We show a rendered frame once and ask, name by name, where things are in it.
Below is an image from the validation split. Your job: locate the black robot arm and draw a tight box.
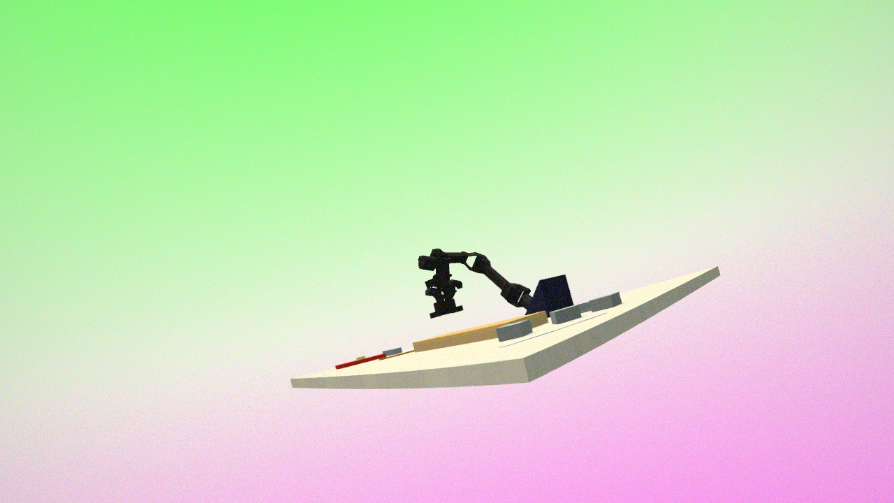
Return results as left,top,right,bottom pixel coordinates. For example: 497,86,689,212
418,249,533,309

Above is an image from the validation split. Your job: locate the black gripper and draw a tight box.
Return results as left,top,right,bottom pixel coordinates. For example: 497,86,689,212
425,270,462,308

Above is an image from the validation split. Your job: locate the red flat bar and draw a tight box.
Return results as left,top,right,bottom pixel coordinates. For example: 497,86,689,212
335,353,387,370

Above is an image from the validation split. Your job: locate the tan rectangular panel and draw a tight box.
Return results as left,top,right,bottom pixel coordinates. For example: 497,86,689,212
413,311,548,353

